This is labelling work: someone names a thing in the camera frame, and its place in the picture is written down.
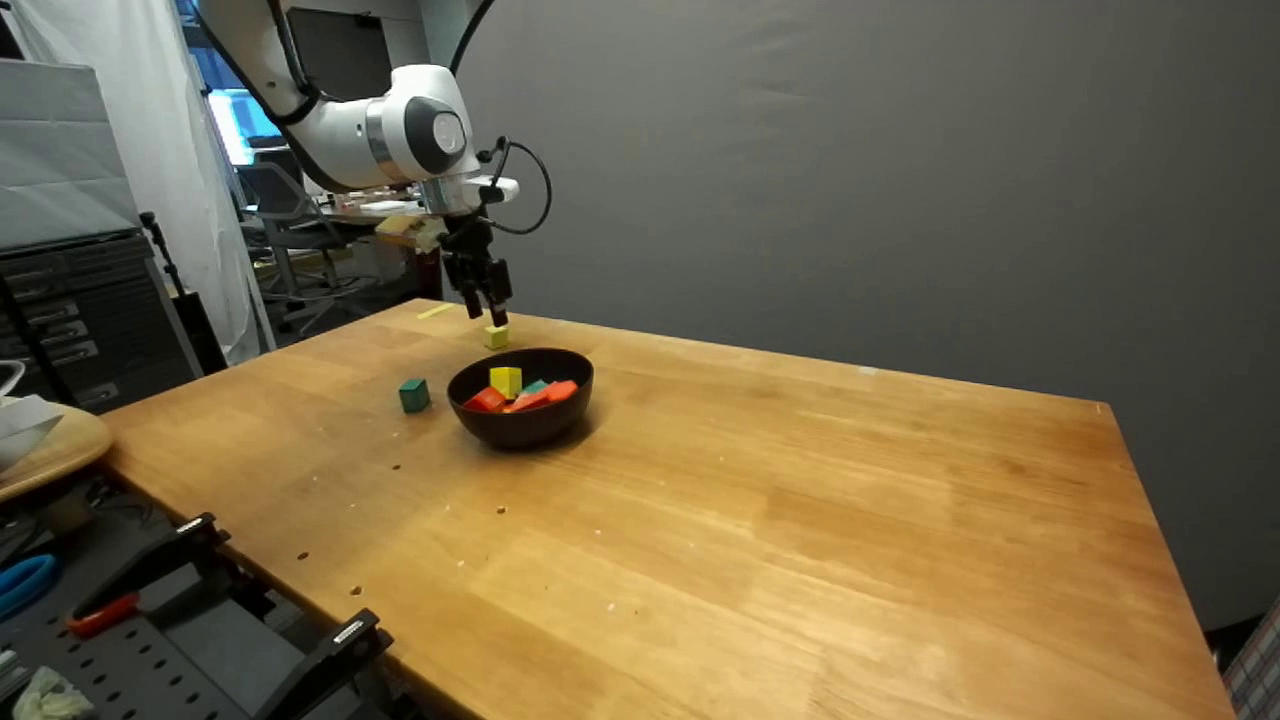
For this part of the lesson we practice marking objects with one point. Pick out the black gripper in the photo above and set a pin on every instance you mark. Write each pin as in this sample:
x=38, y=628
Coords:
x=468, y=241

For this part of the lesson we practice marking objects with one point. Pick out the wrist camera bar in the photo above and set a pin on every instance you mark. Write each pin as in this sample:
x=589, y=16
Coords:
x=497, y=188

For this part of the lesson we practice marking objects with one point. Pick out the black round bowl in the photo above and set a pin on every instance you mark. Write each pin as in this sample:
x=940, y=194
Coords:
x=521, y=428

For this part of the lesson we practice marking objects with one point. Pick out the round wooden board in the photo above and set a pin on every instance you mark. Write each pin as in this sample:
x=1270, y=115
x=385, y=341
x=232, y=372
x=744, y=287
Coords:
x=74, y=460

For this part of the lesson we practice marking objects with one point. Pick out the small red cube block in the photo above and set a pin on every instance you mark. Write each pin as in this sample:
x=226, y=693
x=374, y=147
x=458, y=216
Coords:
x=558, y=394

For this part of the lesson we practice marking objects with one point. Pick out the grey checked fabric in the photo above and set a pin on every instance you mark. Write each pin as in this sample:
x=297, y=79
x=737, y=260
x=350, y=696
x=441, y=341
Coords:
x=1262, y=672

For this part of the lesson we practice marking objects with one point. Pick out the large yellow block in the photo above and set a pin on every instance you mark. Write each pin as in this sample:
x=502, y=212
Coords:
x=506, y=382

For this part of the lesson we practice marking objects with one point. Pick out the grey panel box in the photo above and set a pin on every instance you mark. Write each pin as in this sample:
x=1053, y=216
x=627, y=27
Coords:
x=65, y=147

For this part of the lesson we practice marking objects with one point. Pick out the black pegboard bench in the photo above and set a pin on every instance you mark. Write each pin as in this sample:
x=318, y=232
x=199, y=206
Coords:
x=172, y=666

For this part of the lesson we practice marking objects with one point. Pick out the black drawer cabinet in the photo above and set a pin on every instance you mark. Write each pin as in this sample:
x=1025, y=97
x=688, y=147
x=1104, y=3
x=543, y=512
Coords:
x=83, y=323

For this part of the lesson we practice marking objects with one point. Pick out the white plastic bag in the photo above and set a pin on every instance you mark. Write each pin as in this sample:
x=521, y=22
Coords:
x=26, y=427

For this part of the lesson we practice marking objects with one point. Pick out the dark monitor screen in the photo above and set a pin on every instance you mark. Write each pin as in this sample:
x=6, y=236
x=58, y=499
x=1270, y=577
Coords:
x=340, y=54

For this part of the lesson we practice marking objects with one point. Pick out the white crumpled object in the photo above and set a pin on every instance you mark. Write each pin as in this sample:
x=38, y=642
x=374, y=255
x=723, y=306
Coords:
x=49, y=696

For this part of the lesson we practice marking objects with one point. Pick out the pale lime cube block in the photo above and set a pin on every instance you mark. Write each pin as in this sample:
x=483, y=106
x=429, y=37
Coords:
x=497, y=337

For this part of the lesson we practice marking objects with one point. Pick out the grey fabric backdrop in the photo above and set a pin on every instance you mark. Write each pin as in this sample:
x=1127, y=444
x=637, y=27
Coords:
x=866, y=172

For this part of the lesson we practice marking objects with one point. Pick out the teal green cube block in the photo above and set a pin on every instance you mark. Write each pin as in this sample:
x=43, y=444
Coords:
x=413, y=399

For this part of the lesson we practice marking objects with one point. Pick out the large red rectangular block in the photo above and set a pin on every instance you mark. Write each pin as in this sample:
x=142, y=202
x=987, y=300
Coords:
x=486, y=401

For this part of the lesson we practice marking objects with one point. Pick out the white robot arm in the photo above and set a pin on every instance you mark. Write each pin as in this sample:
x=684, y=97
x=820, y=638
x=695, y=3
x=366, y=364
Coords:
x=363, y=134

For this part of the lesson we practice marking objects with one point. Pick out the blue lit screen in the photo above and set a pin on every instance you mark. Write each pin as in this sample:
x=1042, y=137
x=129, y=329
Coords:
x=245, y=126

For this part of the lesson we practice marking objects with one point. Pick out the white curtain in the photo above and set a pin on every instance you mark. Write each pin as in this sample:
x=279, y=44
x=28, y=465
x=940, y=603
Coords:
x=160, y=161

